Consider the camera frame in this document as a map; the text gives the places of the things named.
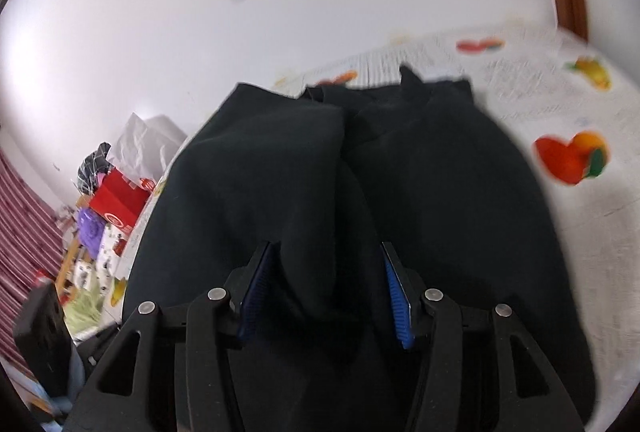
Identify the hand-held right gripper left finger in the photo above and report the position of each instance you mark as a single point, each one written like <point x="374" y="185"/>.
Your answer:
<point x="252" y="297"/>

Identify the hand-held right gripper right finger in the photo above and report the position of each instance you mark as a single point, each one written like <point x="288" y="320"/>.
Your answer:
<point x="400" y="302"/>

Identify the black sweatshirt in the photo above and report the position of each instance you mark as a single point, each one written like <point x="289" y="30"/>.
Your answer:
<point x="280" y="161"/>

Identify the pale green cloth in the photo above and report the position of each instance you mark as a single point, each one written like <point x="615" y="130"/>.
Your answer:
<point x="87" y="307"/>

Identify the light blue cloth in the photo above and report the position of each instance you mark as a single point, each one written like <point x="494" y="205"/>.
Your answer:
<point x="67" y="387"/>

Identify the wooden stool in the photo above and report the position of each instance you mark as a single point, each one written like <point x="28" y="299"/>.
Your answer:
<point x="69" y="259"/>

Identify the white black-flowered cloth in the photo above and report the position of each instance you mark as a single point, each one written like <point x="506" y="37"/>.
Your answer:
<point x="100" y="262"/>

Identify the red striped curtain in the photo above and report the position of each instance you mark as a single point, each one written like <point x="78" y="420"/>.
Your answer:
<point x="25" y="232"/>

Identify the purple bag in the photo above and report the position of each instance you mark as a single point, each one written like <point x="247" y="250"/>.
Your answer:
<point x="90" y="227"/>

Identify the red paper bag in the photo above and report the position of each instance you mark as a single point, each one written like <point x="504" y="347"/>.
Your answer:
<point x="120" y="202"/>

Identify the dark checked cloth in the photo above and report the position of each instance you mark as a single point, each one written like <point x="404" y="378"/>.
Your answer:
<point x="95" y="161"/>

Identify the fruit-printed white tablecloth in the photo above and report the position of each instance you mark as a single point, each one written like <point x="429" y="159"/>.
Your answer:
<point x="575" y="237"/>

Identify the white plastic bag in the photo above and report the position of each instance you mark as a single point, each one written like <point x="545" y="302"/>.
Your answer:
<point x="145" y="141"/>

